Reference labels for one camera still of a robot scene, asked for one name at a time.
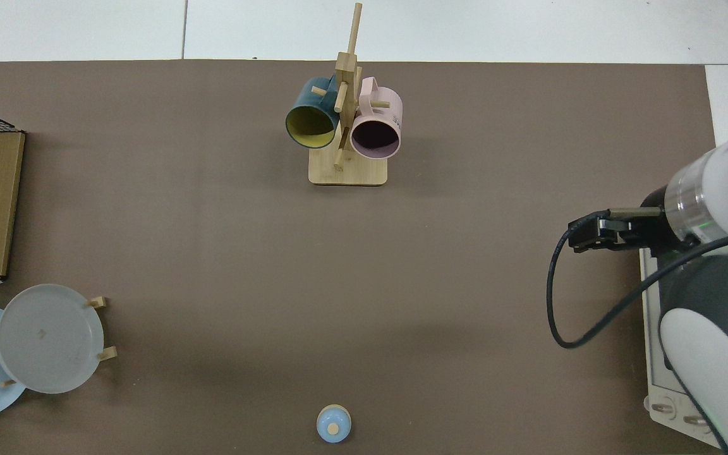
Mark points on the pink mug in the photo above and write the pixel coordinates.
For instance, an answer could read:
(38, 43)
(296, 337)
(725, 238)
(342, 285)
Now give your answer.
(389, 104)

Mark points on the grey plate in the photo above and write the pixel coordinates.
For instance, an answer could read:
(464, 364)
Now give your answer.
(48, 354)

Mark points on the brown table cloth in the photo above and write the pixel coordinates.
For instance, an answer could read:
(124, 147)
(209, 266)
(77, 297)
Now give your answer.
(212, 253)

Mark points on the wooden cup stand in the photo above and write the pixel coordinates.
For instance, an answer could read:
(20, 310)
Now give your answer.
(364, 174)

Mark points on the pale toaster oven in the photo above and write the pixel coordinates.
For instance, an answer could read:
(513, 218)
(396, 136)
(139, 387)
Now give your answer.
(651, 328)

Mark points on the wooden plate rack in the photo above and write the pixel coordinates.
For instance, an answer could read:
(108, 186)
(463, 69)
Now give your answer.
(100, 302)

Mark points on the dark teal mug yellow inside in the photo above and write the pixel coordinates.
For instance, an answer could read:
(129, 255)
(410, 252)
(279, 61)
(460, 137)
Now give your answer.
(304, 101)

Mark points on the small blue round holder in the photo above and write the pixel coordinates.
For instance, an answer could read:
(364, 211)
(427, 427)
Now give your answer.
(326, 420)

